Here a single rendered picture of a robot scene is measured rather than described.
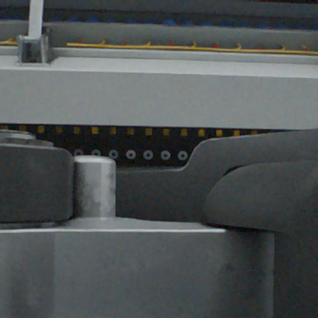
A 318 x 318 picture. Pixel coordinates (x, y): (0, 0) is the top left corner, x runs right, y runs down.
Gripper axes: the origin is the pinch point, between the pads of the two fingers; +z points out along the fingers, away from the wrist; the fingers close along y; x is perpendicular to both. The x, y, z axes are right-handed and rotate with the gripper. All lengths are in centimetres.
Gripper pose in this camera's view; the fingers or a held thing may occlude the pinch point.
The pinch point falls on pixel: (262, 212)
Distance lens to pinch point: 20.2
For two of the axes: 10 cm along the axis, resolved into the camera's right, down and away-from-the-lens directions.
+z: -0.5, 0.1, 10.0
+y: 10.0, 0.2, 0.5
